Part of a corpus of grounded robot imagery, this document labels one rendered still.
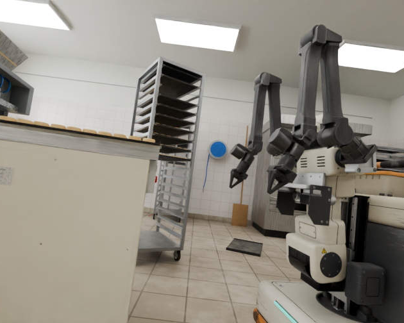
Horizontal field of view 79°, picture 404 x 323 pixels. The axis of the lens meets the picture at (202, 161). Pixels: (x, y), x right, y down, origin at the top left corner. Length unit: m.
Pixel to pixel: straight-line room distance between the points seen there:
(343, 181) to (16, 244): 1.32
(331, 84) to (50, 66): 5.91
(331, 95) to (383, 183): 0.53
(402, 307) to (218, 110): 4.60
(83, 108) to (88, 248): 4.91
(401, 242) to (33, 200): 1.41
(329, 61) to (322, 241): 0.72
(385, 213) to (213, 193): 4.10
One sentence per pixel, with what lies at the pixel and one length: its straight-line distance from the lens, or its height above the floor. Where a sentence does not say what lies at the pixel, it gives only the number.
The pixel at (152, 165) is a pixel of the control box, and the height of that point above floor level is 0.82.
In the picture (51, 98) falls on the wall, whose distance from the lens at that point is 6.19.
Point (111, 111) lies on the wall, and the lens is 5.61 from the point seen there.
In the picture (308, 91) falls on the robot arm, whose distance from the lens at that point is 1.01.
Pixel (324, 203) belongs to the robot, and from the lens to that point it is 1.14.
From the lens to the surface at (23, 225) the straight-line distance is 1.12.
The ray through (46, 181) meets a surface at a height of 0.71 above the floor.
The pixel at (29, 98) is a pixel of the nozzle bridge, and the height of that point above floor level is 1.11.
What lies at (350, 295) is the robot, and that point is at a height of 0.40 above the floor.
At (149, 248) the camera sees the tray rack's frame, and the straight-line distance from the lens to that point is 2.29.
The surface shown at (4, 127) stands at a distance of 1.16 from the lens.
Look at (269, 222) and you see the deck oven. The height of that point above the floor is 0.23.
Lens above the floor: 0.78
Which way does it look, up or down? 4 degrees up
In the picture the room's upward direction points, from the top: 7 degrees clockwise
